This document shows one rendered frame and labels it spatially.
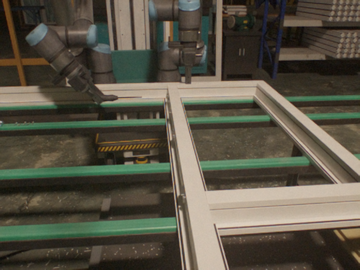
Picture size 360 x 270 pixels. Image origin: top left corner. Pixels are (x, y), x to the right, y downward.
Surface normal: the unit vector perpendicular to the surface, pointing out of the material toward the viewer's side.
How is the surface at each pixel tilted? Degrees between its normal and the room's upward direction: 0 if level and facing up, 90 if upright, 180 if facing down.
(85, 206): 0
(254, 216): 90
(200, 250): 0
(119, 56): 90
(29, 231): 0
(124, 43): 90
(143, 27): 90
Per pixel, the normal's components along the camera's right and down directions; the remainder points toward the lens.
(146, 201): 0.00, -0.90
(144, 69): 0.16, 0.43
